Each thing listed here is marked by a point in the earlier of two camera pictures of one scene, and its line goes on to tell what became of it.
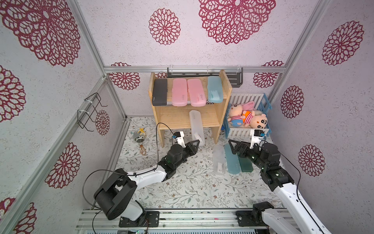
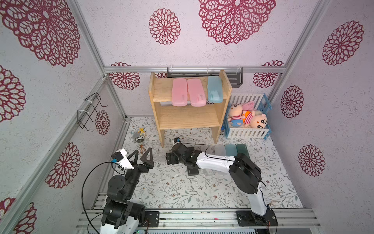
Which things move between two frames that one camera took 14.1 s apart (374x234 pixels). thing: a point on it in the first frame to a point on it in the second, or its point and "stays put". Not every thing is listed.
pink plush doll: [235, 111] stays put
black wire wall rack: [90, 109] stays put
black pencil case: [159, 92] to [192, 171]
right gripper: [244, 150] to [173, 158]
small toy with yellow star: [139, 137] stays put
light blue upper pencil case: [215, 89] stays put
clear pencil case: [196, 126] to [210, 151]
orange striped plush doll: [254, 121] stays put
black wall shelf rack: [237, 73] stays put
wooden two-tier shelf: [177, 117] stays put
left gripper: [189, 144] to [147, 164]
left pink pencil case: [179, 92] stays put
